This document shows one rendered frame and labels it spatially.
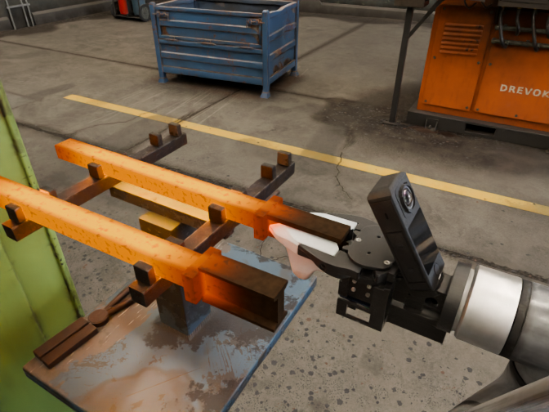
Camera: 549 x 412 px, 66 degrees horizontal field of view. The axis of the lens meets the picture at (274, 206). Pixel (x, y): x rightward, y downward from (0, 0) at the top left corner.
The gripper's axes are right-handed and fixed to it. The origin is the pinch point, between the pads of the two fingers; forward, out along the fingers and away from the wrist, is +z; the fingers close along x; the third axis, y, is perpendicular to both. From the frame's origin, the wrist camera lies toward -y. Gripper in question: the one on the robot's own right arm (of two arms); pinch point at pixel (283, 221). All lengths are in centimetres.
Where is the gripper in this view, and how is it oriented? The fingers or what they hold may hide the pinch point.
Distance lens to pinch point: 49.0
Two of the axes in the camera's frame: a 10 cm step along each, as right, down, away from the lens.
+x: 5.1, -4.8, 7.2
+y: 0.0, 8.3, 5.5
